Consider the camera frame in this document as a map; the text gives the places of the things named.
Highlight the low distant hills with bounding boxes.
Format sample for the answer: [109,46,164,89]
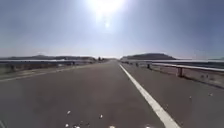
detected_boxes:
[0,54,101,61]

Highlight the grey asphalt road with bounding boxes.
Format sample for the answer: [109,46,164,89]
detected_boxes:
[0,59,224,128]

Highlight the dark hill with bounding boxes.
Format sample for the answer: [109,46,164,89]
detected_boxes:
[120,52,178,61]

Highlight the pale gravel verge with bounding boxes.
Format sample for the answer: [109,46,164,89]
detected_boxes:
[133,63,224,89]

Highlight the white painted edge line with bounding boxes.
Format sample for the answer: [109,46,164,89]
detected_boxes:
[118,63,182,128]
[0,64,91,83]

